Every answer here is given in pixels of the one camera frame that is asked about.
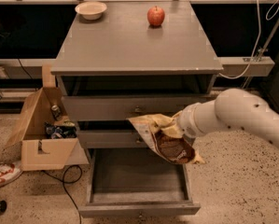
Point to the brown and yellow chip bag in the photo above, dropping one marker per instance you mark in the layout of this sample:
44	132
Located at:
166	138

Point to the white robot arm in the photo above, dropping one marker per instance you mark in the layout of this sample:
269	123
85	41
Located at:
233	109

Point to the grey middle drawer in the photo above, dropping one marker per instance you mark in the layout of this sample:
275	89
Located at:
110	139

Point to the grey drawer cabinet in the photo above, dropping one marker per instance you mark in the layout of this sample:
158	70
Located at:
122	54

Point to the grey top drawer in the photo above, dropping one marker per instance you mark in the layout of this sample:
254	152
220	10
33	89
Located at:
92	108

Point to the grey open bottom drawer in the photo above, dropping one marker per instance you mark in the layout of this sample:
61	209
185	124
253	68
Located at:
135	182

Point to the blue snack bag in box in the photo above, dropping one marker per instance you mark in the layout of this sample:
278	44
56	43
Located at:
65	130

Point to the metal can in box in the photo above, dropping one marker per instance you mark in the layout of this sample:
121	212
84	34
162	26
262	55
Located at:
56	112

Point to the red apple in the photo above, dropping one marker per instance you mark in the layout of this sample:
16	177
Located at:
155	16

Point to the open cardboard box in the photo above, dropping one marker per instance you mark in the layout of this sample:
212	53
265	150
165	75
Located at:
38	152

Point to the white bowl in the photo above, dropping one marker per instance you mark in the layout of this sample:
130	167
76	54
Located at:
91	10

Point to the red and white sneaker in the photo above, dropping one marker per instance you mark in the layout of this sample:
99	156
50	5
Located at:
9	172

